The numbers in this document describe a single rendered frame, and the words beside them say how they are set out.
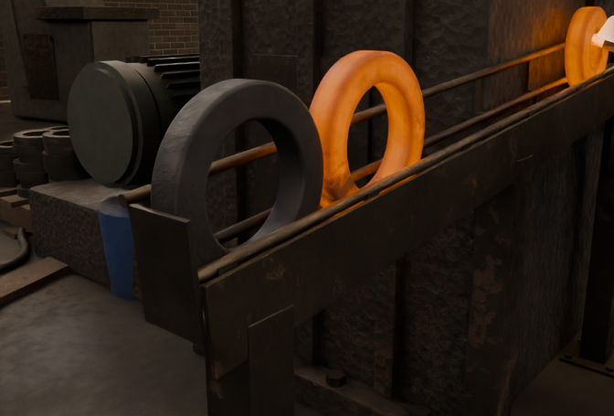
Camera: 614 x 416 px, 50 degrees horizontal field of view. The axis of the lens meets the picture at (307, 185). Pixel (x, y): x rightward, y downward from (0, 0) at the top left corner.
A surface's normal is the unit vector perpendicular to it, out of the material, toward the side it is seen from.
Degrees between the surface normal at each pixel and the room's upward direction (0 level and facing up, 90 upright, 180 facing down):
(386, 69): 90
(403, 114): 109
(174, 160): 67
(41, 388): 0
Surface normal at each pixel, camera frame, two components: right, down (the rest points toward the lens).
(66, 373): 0.00, -0.97
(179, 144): -0.55, -0.35
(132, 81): 0.54, -0.57
